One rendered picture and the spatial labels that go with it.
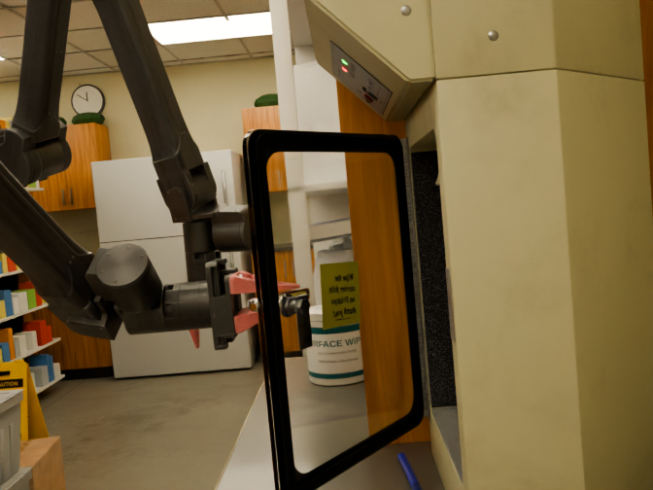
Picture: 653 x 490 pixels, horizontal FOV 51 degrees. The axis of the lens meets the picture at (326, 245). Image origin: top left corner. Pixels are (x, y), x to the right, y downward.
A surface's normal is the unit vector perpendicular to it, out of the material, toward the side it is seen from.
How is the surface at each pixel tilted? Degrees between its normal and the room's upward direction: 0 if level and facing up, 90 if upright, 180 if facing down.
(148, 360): 90
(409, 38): 90
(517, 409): 90
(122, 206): 90
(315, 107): 100
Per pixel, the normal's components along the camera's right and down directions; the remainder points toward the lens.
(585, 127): 0.69, -0.02
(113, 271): -0.10, -0.59
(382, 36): -0.03, 0.07
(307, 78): -0.35, -0.47
